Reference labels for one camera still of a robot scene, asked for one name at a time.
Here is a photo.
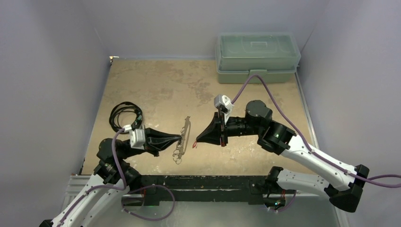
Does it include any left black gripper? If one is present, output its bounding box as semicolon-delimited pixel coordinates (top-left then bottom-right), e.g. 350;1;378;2
119;124;181;159

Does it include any metal keyring plate with rings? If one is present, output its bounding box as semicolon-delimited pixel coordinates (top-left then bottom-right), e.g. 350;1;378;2
172;116;191;165

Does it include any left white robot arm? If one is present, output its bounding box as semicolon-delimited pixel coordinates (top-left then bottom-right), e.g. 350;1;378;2
40;125;182;227

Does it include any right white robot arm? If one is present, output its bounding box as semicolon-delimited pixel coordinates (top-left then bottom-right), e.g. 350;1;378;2
195;100;369;213

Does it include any green plastic storage box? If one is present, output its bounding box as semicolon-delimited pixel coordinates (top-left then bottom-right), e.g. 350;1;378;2
215;32;301;84

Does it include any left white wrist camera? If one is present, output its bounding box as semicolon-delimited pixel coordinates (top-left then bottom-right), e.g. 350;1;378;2
123;125;146;150

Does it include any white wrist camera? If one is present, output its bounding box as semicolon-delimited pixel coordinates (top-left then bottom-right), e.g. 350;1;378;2
123;125;146;150
214;94;234;124

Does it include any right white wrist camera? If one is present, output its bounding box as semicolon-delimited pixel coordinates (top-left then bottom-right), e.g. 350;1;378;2
214;94;234;124

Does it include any coiled black cable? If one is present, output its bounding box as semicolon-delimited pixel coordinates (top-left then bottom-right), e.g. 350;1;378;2
108;101;143;132

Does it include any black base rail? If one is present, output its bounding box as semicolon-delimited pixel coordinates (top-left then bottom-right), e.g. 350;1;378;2
138;175;296;206

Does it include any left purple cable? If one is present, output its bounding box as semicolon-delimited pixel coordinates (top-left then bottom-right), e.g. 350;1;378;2
58;127;175;227

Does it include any purple cable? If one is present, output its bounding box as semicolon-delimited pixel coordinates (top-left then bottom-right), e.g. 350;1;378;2
58;127;175;227
231;74;401;214

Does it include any aluminium frame extrusion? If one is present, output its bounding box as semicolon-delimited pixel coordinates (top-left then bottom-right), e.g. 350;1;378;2
62;174;330;201

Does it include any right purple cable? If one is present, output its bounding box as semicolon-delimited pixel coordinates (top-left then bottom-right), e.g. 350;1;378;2
231;74;401;214

